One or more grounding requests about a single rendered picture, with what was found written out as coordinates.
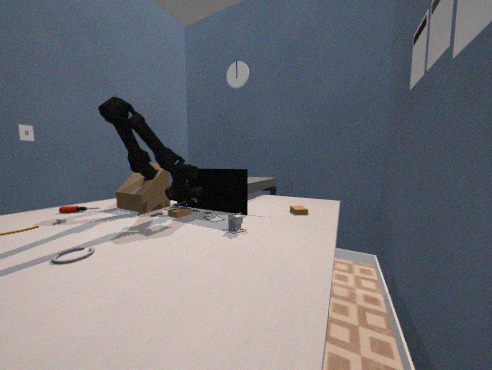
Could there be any red-handled screwdriver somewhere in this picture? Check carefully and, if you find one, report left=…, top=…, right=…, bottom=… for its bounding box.
left=59, top=206, right=97, bottom=213

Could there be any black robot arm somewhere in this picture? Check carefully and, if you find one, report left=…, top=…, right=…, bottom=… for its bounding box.
left=98, top=97, right=199, bottom=201

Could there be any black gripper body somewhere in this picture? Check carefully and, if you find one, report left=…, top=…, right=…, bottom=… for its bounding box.
left=165, top=179, right=204, bottom=198

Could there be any white rectangle with black border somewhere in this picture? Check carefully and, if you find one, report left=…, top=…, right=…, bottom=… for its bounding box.
left=205, top=215, right=224, bottom=222

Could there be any black flat panel with round hole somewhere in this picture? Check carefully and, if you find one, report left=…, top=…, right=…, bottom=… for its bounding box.
left=188, top=169, right=248, bottom=215

